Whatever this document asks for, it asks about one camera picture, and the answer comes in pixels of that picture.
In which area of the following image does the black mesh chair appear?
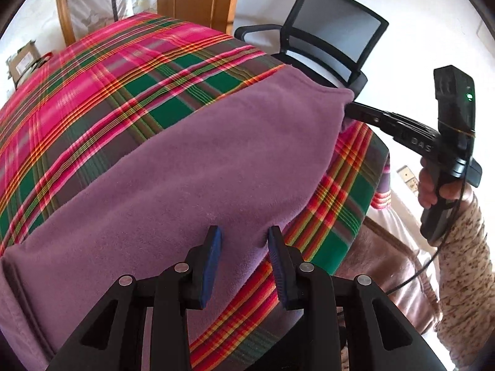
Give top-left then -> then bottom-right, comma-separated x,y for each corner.
234,0 -> 390,98

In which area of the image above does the black cable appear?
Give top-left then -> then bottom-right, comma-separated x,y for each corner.
382,131 -> 477,295

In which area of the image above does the person's right forearm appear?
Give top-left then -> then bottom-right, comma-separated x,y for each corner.
435,193 -> 490,371

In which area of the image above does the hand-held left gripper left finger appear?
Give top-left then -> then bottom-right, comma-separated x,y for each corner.
46,226 -> 224,371

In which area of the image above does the purple sweater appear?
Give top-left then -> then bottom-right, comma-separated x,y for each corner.
0,64 -> 357,361

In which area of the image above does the wall socket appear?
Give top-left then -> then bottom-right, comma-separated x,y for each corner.
398,164 -> 421,193

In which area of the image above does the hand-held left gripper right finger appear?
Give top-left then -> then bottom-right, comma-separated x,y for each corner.
268,226 -> 449,371

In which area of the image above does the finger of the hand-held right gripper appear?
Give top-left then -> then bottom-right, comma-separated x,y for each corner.
344,101 -> 423,139

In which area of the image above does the cardboard box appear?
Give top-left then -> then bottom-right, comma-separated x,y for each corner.
6,41 -> 42,86

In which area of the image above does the door frame with plastic curtain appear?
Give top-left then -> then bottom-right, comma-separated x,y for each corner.
54,0 -> 160,48

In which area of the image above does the pink green plaid blanket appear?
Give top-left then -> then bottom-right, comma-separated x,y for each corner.
0,12 -> 392,371

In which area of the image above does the brown fleece blanket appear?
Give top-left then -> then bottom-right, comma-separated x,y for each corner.
336,216 -> 442,338

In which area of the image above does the person's right hand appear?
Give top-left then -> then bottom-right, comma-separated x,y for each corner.
417,163 -> 475,209

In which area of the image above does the wooden door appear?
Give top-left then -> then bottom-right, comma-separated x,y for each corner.
157,0 -> 243,36

